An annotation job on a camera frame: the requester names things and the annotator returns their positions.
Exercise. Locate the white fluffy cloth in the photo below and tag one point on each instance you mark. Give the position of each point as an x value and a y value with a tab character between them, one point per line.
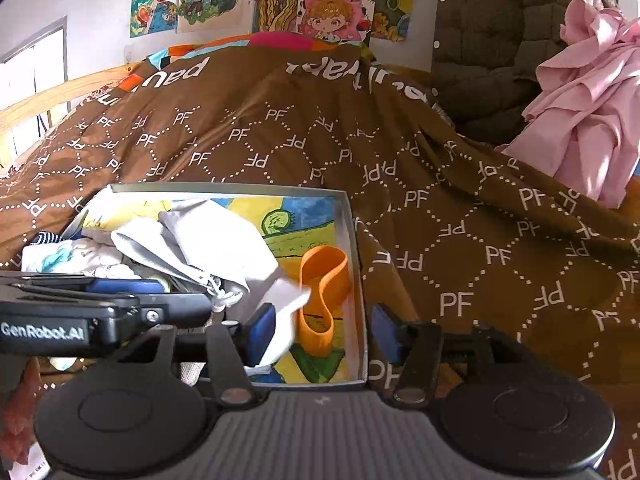
285	310

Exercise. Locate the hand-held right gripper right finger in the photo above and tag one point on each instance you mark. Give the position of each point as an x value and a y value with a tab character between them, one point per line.
387	332

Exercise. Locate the window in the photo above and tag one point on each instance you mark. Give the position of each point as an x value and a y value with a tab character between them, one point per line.
30	60

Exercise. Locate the orange elastic band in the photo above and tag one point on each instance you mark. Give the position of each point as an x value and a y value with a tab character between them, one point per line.
315	337

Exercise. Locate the brown quilted jacket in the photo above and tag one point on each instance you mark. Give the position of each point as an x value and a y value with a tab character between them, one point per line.
485	50

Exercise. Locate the brown printed blanket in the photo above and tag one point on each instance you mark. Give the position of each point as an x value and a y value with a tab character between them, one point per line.
450	210

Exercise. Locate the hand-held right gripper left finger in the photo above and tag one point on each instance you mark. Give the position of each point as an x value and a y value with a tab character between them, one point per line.
262	332

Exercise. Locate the grey box with cartoon lining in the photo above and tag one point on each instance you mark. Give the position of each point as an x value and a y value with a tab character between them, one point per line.
300	220

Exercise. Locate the white wall socket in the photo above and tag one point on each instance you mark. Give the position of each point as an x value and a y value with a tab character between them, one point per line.
129	52

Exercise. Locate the pink garment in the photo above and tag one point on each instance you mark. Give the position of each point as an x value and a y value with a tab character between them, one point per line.
590	110

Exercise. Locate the pink-framed figure picture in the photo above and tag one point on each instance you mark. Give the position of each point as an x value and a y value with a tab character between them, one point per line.
330	15

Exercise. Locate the white light-blue cloth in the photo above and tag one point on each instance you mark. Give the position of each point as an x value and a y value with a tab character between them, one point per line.
60	260

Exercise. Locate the dark sea poster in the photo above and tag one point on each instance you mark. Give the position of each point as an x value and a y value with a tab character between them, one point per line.
395	10

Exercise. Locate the colourful striped bedsheet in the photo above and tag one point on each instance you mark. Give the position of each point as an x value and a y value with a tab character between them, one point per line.
185	52

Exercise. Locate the navy striped sock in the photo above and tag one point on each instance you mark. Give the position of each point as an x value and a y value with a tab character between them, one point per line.
42	237

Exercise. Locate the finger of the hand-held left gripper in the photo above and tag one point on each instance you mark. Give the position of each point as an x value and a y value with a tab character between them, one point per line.
125	286
175	310

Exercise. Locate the wooden bed side rail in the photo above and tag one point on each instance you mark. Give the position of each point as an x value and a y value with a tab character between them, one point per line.
50	95

